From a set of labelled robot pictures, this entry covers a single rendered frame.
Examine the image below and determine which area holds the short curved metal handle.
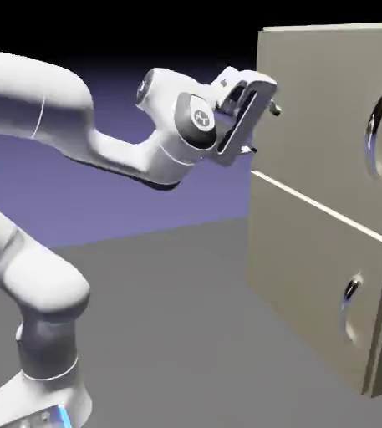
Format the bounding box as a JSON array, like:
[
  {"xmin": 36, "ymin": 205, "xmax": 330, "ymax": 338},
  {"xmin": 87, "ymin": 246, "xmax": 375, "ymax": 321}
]
[{"xmin": 339, "ymin": 273, "xmax": 364, "ymax": 343}]

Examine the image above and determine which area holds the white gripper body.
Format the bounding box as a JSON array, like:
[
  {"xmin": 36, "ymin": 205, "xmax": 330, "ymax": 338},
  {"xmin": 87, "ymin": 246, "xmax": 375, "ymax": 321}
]
[{"xmin": 216, "ymin": 72, "xmax": 278, "ymax": 167}]

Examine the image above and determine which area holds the long curved metal handle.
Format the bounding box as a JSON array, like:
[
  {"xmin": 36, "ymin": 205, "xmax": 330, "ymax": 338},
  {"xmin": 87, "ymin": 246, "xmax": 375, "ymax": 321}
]
[{"xmin": 363, "ymin": 88, "xmax": 382, "ymax": 181}]

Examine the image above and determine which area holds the large beige cabinet door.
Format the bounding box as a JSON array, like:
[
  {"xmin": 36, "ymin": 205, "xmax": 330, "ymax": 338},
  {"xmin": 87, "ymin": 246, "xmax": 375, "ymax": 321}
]
[{"xmin": 249, "ymin": 26, "xmax": 382, "ymax": 242}]

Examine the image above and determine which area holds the small beige cabinet door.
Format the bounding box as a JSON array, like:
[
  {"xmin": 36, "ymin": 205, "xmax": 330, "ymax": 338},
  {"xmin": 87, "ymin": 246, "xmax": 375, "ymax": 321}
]
[{"xmin": 244, "ymin": 170, "xmax": 382, "ymax": 395}]

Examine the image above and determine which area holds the beige cabinet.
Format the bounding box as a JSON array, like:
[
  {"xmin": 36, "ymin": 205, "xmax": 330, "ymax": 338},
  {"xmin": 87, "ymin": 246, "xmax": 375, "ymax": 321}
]
[{"xmin": 244, "ymin": 22, "xmax": 382, "ymax": 399}]

